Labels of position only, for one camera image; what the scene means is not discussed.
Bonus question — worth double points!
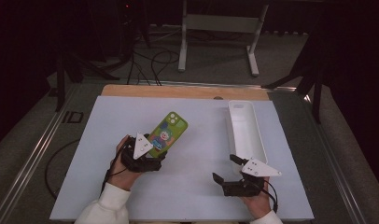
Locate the person's left hand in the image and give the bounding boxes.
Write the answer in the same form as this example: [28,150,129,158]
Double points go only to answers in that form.
[107,134,142,191]

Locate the white metal desk frame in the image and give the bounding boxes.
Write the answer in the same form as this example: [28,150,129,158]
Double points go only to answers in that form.
[177,0,270,77]

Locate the green cartoon phone case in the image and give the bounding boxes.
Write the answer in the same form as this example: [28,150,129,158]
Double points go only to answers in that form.
[146,111,190,159]

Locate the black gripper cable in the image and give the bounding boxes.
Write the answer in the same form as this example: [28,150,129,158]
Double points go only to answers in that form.
[264,179,279,214]
[100,138,133,195]

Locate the black floor cables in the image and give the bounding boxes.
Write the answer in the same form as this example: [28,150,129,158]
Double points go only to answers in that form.
[126,49,181,87]

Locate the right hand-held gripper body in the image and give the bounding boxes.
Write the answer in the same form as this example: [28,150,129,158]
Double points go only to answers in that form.
[222,158,283,198]

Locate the black curved floor cable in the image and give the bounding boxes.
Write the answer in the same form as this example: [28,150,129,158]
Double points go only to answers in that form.
[44,138,81,200]

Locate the white table mat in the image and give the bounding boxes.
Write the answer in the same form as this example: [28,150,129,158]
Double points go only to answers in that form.
[49,95,315,222]

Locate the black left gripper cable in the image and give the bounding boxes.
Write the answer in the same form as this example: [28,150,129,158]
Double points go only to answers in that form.
[100,138,133,195]

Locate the black metal stand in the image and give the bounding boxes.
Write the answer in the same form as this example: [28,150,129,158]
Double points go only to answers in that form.
[55,46,120,113]
[261,6,335,125]

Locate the person's right hand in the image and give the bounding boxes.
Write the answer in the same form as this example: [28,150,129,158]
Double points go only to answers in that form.
[240,176,273,220]

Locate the aluminium floor rail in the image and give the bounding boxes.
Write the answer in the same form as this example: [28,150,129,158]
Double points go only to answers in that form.
[303,92,368,224]
[128,79,298,91]
[0,83,81,224]

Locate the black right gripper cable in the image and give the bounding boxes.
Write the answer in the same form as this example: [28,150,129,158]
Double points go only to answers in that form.
[264,179,279,214]

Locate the white oblong plastic tray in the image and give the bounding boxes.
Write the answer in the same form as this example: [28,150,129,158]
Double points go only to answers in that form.
[227,99,269,175]

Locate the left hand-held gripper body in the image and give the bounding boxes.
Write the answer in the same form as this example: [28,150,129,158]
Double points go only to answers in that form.
[120,133,162,173]

